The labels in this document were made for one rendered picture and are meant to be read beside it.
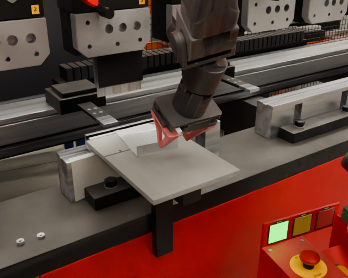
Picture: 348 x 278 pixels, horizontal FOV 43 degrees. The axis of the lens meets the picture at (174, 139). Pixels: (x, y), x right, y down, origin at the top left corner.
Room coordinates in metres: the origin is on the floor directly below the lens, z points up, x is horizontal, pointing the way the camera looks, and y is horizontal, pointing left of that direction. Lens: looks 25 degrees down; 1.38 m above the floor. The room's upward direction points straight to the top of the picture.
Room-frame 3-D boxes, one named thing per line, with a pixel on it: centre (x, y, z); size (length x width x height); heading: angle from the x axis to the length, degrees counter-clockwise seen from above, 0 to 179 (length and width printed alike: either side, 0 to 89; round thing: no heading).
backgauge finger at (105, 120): (0.99, 0.21, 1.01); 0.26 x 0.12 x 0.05; 34
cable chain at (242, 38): (1.62, -0.31, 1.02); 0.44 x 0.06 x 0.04; 124
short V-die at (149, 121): (0.88, 0.10, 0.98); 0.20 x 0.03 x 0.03; 124
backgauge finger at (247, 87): (1.23, -0.14, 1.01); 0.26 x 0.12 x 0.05; 34
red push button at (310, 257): (0.68, -0.27, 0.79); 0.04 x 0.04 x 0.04
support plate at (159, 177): (0.74, 0.03, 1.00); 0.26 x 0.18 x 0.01; 34
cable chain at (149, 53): (1.31, 0.16, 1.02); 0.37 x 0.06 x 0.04; 124
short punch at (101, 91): (0.86, 0.11, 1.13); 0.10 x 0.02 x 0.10; 124
